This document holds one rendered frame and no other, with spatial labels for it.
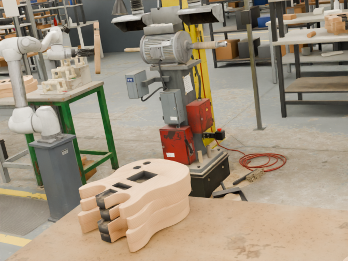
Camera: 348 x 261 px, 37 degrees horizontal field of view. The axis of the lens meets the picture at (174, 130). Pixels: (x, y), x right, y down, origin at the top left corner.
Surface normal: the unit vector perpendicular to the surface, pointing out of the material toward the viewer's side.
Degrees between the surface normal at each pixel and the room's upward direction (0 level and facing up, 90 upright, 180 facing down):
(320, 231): 0
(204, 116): 90
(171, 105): 90
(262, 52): 90
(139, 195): 0
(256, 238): 0
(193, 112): 90
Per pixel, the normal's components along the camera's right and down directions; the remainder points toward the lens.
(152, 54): -0.50, 0.33
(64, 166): 0.78, 0.07
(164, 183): -0.15, -0.94
